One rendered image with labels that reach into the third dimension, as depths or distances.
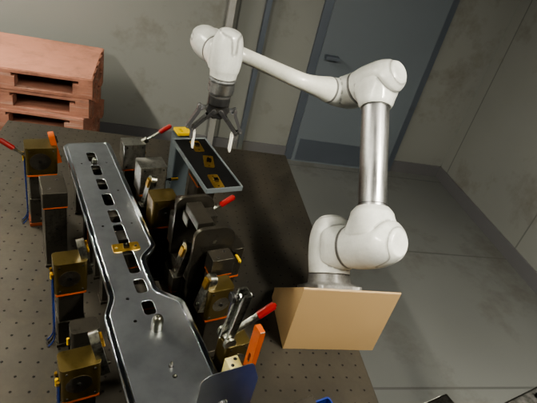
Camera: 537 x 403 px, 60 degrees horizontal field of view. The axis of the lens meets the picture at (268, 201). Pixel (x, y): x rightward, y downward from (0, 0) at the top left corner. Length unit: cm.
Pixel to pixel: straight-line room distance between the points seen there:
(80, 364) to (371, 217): 96
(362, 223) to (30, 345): 112
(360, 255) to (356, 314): 23
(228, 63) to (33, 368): 110
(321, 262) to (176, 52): 275
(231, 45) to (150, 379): 99
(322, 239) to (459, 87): 338
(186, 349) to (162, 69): 312
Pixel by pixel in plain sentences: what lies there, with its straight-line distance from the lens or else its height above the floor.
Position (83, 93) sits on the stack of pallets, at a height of 72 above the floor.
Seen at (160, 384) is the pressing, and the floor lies 100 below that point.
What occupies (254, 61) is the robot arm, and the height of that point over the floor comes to 151.
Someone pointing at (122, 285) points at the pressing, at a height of 100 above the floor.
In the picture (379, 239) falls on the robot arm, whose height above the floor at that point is 119.
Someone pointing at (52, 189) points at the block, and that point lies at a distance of 175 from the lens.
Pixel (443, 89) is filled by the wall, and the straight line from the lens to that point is 479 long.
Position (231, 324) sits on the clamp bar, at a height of 111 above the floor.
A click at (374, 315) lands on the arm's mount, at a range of 171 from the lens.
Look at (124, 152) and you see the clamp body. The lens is 200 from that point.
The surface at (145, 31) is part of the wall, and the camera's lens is 403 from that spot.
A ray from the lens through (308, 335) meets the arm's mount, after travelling 170.
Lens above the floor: 199
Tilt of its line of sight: 32 degrees down
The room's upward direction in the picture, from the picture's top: 15 degrees clockwise
